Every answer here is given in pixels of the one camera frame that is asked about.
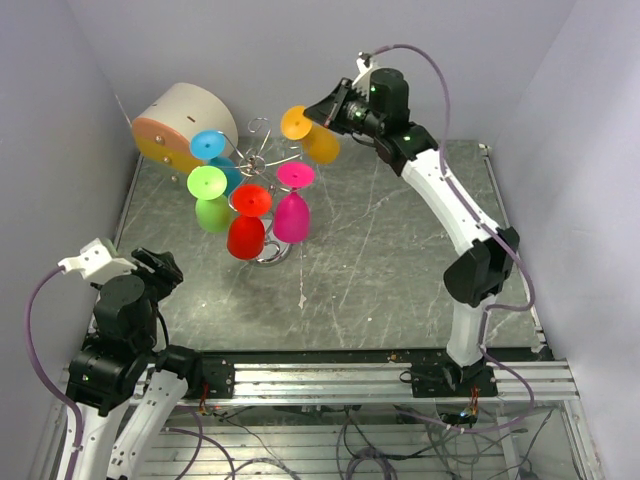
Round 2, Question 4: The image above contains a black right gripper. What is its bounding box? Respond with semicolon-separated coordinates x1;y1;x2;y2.
304;78;385;139

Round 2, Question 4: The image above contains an orange plastic wine glass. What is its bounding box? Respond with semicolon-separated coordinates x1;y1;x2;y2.
280;105;340;164

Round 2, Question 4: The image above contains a red plastic wine glass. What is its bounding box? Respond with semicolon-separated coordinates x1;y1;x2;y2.
227;184;272;260

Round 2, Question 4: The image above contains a pink plastic wine glass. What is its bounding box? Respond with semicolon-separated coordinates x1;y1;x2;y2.
273;162;315;244

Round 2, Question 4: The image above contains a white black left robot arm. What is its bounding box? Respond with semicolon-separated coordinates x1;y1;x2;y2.
57;239;235;479

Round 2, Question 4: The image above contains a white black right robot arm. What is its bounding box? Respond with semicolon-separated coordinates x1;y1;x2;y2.
303;68;520;396

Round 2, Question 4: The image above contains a green plastic wine glass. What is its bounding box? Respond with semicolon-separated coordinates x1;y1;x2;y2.
187;166;232;233

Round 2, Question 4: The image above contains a blue plastic wine glass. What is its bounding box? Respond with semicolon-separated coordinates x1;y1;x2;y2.
187;130;244;202

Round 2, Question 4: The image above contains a beige round box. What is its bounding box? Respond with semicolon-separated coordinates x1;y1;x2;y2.
132;82;238;174

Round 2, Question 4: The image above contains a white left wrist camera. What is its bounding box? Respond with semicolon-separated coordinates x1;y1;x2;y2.
57;238;136;285

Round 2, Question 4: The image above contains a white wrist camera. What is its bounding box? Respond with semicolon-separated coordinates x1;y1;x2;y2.
57;238;136;285
352;52;379;100

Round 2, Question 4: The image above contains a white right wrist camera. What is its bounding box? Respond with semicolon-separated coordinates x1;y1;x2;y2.
352;52;379;100

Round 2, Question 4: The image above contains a chrome wire glass rack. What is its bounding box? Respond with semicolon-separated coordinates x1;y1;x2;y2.
226;117;303;267

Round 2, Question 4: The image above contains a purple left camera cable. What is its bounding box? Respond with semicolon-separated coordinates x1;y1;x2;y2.
23;267;84;480

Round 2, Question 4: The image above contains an aluminium mounting rail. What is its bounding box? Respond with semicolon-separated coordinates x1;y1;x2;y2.
59;349;576;406

